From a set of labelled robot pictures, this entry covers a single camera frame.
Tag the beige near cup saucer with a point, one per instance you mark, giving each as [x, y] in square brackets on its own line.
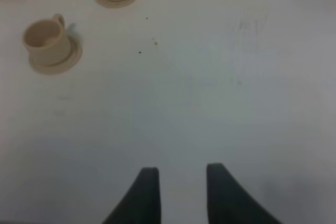
[63, 66]

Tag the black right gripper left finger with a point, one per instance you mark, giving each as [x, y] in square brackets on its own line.
[142, 202]

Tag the beige near teacup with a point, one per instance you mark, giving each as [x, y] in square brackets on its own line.
[47, 42]

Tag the beige cup saucer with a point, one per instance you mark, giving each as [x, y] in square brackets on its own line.
[63, 66]
[114, 4]

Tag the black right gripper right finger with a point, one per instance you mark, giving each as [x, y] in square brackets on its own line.
[228, 202]

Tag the beige far cup saucer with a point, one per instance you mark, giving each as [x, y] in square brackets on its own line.
[114, 4]

